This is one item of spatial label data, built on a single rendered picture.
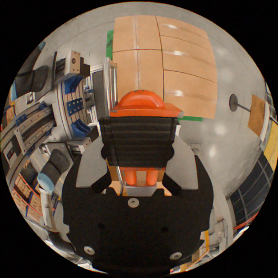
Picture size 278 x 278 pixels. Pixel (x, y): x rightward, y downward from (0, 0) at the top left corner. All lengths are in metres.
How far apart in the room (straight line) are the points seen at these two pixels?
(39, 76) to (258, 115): 2.18
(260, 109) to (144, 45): 1.75
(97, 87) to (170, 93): 0.84
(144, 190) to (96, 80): 1.20
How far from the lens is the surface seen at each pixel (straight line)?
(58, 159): 0.56
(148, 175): 0.17
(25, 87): 0.50
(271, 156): 7.36
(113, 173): 0.48
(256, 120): 1.80
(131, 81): 0.79
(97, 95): 1.24
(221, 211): 1.37
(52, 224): 0.70
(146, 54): 0.85
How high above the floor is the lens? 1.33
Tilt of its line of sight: 59 degrees down
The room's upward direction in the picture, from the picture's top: 178 degrees counter-clockwise
